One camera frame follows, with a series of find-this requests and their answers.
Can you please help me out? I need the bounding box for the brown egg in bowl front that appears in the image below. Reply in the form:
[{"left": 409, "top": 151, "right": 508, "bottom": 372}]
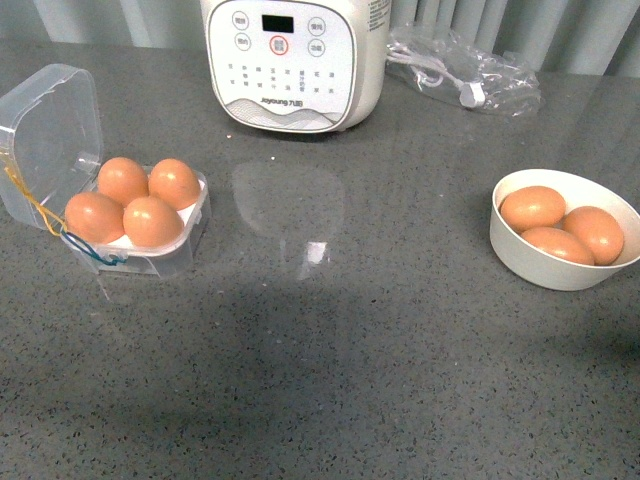
[{"left": 521, "top": 227, "right": 595, "bottom": 266}]

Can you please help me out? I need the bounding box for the white Joyoung blender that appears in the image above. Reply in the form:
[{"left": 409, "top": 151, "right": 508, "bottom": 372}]
[{"left": 200, "top": 0, "right": 392, "bottom": 134}]

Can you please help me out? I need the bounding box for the clear plastic egg box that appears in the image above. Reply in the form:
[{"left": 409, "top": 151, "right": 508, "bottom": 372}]
[{"left": 1, "top": 64, "right": 211, "bottom": 278}]

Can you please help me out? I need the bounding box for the brown egg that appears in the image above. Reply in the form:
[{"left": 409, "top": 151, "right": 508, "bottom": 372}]
[
  {"left": 148, "top": 158, "right": 201, "bottom": 211},
  {"left": 123, "top": 196, "right": 184, "bottom": 248},
  {"left": 562, "top": 206, "right": 625, "bottom": 266},
  {"left": 521, "top": 227, "right": 595, "bottom": 266},
  {"left": 499, "top": 186, "right": 566, "bottom": 233},
  {"left": 97, "top": 157, "right": 149, "bottom": 207},
  {"left": 65, "top": 191, "right": 124, "bottom": 244}
]

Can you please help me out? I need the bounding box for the white bowl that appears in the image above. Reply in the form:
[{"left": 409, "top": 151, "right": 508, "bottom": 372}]
[{"left": 489, "top": 169, "right": 639, "bottom": 291}]

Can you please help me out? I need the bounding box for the white power cable with plug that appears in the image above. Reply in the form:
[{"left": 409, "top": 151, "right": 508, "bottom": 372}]
[{"left": 385, "top": 44, "right": 486, "bottom": 109}]

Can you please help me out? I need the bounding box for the clear plastic bag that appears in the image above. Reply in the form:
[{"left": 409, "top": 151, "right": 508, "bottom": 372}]
[{"left": 386, "top": 23, "right": 542, "bottom": 117}]

